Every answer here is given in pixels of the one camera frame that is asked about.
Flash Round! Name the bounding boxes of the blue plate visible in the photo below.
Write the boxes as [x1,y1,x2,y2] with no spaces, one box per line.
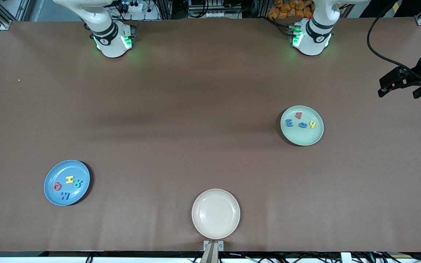
[44,160,91,206]

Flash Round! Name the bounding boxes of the green plate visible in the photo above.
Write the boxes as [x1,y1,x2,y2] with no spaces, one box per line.
[280,106,325,146]

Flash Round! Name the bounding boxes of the beige plate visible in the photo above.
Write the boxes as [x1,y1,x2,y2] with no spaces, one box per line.
[191,188,241,240]

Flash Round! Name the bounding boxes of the bag of orange items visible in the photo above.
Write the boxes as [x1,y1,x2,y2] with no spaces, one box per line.
[268,0,315,19]

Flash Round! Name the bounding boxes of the brown table cover sheet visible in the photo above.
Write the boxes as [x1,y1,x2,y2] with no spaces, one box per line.
[0,16,421,253]

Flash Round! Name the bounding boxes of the white power strip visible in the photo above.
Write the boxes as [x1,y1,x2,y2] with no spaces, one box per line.
[120,1,144,14]

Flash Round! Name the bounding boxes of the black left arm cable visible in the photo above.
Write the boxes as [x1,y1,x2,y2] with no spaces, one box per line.
[367,0,421,80]

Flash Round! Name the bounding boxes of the grey electronics box with cables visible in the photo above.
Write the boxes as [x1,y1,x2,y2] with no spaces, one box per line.
[188,0,246,19]

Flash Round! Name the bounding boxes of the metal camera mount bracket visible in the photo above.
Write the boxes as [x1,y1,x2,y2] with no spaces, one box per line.
[203,240,224,263]

